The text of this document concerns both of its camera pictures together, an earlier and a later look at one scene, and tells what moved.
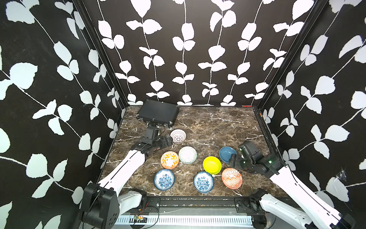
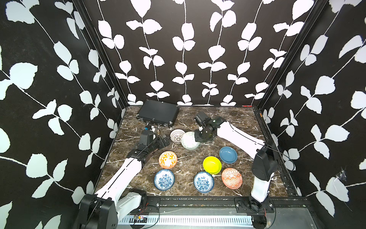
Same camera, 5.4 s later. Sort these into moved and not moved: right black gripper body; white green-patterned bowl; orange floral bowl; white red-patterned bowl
Moved: white green-patterned bowl; right black gripper body
Not moved: white red-patterned bowl; orange floral bowl
